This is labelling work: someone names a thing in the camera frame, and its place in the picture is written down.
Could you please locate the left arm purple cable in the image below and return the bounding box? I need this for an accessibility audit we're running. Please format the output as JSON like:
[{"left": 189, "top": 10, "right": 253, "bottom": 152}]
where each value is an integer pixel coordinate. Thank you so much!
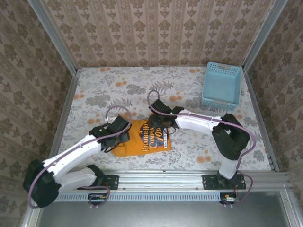
[{"left": 27, "top": 105, "right": 133, "bottom": 209}]

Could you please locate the floral tablecloth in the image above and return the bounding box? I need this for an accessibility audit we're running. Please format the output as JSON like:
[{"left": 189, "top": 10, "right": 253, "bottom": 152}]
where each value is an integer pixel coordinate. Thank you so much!
[{"left": 54, "top": 66, "right": 272, "bottom": 170}]

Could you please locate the light blue plastic basket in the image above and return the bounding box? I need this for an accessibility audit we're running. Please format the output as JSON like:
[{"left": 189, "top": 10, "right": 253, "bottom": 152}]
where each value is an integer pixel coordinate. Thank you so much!
[{"left": 201, "top": 61, "right": 243, "bottom": 112}]

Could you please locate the aluminium table side rail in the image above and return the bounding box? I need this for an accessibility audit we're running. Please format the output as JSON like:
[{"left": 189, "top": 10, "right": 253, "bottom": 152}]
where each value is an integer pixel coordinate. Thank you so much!
[
  {"left": 243, "top": 70, "right": 280, "bottom": 172},
  {"left": 45, "top": 70, "right": 80, "bottom": 173}
]

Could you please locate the grey slotted cable duct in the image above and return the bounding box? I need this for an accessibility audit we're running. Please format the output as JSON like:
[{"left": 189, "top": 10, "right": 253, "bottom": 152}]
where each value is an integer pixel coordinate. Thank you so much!
[{"left": 42, "top": 192, "right": 221, "bottom": 202}]

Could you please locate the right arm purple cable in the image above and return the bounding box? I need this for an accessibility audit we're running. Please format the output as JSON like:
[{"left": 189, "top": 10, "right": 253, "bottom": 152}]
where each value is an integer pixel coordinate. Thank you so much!
[{"left": 147, "top": 90, "right": 258, "bottom": 208}]

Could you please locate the orange t-shirt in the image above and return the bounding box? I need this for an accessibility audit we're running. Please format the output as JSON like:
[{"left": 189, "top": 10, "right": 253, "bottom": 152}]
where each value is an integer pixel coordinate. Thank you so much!
[{"left": 111, "top": 115, "right": 173, "bottom": 158}]

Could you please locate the aluminium frame post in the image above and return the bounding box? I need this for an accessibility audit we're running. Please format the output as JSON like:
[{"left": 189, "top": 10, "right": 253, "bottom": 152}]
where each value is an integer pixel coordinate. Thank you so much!
[
  {"left": 241, "top": 0, "right": 289, "bottom": 71},
  {"left": 27, "top": 0, "right": 79, "bottom": 74}
]

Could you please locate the small circuit board with wires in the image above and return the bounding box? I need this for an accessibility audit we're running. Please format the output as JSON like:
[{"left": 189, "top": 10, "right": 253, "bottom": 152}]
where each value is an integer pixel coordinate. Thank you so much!
[
  {"left": 219, "top": 192, "right": 239, "bottom": 205},
  {"left": 88, "top": 192, "right": 107, "bottom": 206}
]

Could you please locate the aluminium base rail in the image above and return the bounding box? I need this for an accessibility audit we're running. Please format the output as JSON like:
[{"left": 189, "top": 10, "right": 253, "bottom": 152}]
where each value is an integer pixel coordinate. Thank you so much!
[{"left": 35, "top": 168, "right": 291, "bottom": 192}]

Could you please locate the grey metal sheet panel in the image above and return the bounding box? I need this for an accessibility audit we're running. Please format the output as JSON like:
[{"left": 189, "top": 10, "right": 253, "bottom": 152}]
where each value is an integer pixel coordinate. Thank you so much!
[{"left": 35, "top": 201, "right": 293, "bottom": 227}]

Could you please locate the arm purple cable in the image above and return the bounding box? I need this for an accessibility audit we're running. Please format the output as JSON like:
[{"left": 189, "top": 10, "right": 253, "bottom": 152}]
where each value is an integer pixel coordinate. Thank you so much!
[
  {"left": 147, "top": 90, "right": 258, "bottom": 208},
  {"left": 27, "top": 105, "right": 133, "bottom": 209}
]

